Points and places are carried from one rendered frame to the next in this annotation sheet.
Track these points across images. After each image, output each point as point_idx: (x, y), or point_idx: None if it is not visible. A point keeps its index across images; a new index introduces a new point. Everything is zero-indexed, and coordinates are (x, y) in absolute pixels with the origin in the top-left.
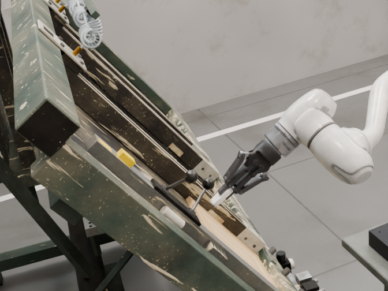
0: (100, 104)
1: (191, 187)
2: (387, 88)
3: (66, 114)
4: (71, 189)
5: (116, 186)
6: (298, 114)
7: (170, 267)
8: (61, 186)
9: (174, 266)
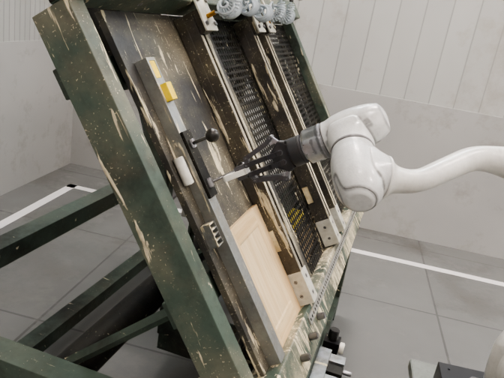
0: (209, 70)
1: (261, 197)
2: (475, 155)
3: None
4: (59, 46)
5: (96, 64)
6: (339, 116)
7: (120, 183)
8: (52, 39)
9: (124, 184)
